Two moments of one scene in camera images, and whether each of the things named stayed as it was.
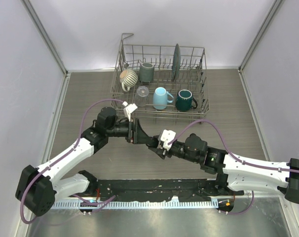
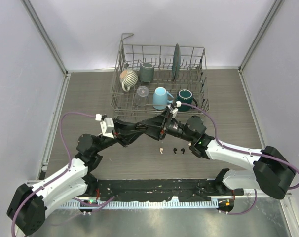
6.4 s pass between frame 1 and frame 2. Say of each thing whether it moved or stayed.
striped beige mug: stayed
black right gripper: moved
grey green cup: stayed
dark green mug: stayed
